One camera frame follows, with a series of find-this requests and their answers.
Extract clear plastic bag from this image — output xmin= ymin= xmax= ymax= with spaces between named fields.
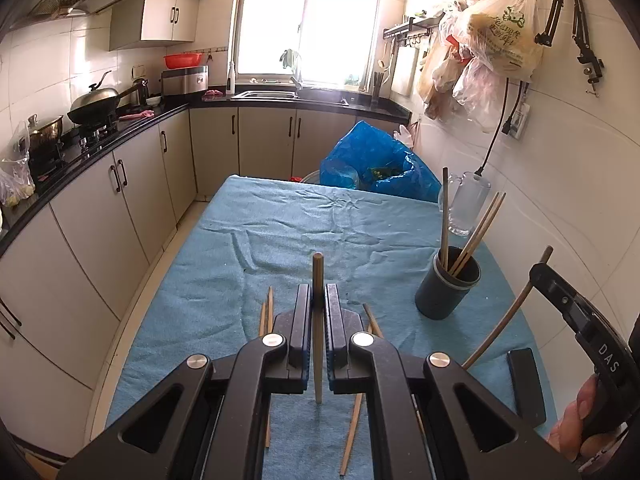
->
xmin=0 ymin=157 xmax=37 ymax=206

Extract steel cooking pot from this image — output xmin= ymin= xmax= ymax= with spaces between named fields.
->
xmin=27 ymin=115 xmax=65 ymax=153

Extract single dark brown chopstick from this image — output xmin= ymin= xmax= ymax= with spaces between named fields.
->
xmin=441 ymin=167 xmax=450 ymax=271

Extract cream wall cabinets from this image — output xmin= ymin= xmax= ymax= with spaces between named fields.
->
xmin=107 ymin=0 xmax=216 ymax=52

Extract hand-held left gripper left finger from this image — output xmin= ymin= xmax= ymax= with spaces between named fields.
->
xmin=57 ymin=284 xmax=314 ymax=480

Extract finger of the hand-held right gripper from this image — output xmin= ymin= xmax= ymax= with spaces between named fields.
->
xmin=529 ymin=262 xmax=584 ymax=322

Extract metal wall rack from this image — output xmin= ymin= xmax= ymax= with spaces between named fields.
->
xmin=382 ymin=15 xmax=443 ymax=43

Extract wall power outlet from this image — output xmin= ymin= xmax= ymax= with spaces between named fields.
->
xmin=502 ymin=102 xmax=531 ymax=138

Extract black wok with lid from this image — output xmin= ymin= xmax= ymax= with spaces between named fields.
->
xmin=67 ymin=71 xmax=143 ymax=126

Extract silver countertop appliance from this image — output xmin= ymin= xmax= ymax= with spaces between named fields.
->
xmin=161 ymin=65 xmax=209 ymax=98

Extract black power cable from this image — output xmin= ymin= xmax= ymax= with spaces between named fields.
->
xmin=472 ymin=77 xmax=531 ymax=181

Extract black kitchen countertop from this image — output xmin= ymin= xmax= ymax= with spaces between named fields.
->
xmin=0 ymin=87 xmax=411 ymax=261

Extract kitchen sink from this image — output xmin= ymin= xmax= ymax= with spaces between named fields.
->
xmin=232 ymin=90 xmax=296 ymax=100

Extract white cutting board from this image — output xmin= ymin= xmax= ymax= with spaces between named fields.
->
xmin=390 ymin=47 xmax=418 ymax=97

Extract printed beige plastic bag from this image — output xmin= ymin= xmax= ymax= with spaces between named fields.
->
xmin=462 ymin=0 xmax=545 ymax=81

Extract black rectangular device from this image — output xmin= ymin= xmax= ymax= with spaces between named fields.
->
xmin=506 ymin=347 xmax=547 ymax=428

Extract blue plastic bag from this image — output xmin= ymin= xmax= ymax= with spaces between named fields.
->
xmin=320 ymin=120 xmax=443 ymax=203

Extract gas stove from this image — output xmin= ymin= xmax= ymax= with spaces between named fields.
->
xmin=27 ymin=125 xmax=121 ymax=161

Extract pile of bamboo chopsticks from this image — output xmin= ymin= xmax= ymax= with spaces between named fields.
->
xmin=257 ymin=287 xmax=384 ymax=476

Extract dark perforated utensil holder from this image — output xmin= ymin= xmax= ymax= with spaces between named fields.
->
xmin=415 ymin=245 xmax=482 ymax=320

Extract red plastic basin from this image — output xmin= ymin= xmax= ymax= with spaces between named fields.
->
xmin=164 ymin=52 xmax=206 ymax=71

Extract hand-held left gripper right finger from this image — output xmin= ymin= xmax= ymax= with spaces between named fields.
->
xmin=325 ymin=284 xmax=582 ymax=480

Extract cream base cabinets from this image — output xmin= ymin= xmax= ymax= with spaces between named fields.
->
xmin=0 ymin=105 xmax=411 ymax=461

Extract clear glass mug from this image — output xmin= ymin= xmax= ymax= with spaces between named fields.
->
xmin=439 ymin=171 xmax=493 ymax=237

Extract person's right hand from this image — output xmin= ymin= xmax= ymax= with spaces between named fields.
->
xmin=546 ymin=374 xmax=600 ymax=462

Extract metal faucet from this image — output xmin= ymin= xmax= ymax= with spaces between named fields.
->
xmin=290 ymin=52 xmax=307 ymax=92

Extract kitchen window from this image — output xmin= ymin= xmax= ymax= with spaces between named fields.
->
xmin=230 ymin=0 xmax=383 ymax=88

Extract hanging pink plastic bags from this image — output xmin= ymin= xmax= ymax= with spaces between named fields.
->
xmin=417 ymin=5 xmax=506 ymax=121

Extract blue tablecloth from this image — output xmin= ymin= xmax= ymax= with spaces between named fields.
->
xmin=105 ymin=175 xmax=558 ymax=480

